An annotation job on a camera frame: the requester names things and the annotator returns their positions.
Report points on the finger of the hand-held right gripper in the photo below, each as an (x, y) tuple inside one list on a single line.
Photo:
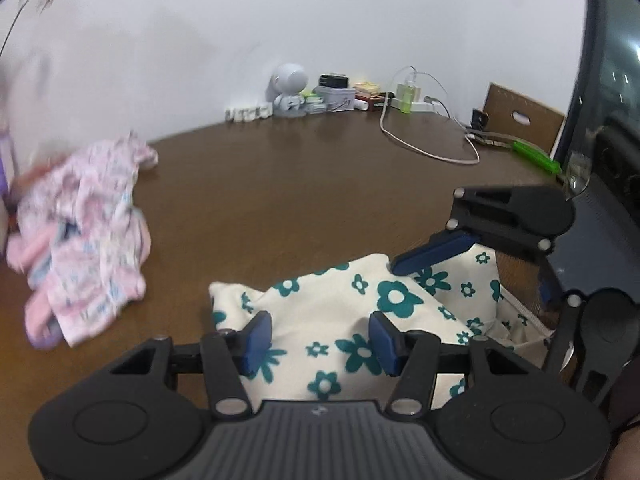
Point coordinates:
[(435, 254), (546, 285)]

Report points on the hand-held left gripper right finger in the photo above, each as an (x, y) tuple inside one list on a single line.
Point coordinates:
[(385, 344)]

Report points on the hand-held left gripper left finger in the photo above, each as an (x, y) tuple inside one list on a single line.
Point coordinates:
[(257, 341)]

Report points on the cream green-flowered garment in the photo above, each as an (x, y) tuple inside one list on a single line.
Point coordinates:
[(340, 305)]

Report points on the green plastic stick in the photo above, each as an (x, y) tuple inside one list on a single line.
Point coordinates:
[(535, 156)]

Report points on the black adapter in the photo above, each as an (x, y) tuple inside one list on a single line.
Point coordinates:
[(478, 119)]

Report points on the white power strip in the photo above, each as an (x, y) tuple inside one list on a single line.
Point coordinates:
[(420, 106)]

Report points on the brown cardboard box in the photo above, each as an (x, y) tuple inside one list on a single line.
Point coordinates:
[(525, 110)]

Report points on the green bottle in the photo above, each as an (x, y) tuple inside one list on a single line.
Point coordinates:
[(406, 95)]

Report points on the dark red box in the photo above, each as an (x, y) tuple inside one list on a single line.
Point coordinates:
[(372, 102)]

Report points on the yellow sticky note stack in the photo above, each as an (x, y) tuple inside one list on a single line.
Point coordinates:
[(366, 87)]

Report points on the grey tin box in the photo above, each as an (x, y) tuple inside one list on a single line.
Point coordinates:
[(337, 99)]

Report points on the black charger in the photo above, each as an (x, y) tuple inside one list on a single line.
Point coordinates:
[(334, 81)]

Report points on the dark screen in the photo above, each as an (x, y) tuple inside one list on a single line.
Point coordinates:
[(615, 35)]

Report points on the pink floral garment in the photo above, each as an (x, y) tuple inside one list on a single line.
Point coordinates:
[(95, 195)]

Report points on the pink purple sock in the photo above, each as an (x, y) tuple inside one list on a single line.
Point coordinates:
[(39, 327)]

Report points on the white robot toy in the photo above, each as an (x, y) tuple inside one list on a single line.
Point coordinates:
[(289, 85)]

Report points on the row of white blocks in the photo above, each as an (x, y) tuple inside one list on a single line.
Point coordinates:
[(247, 112)]

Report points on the plain pink garment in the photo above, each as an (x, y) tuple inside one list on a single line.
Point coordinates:
[(22, 252)]

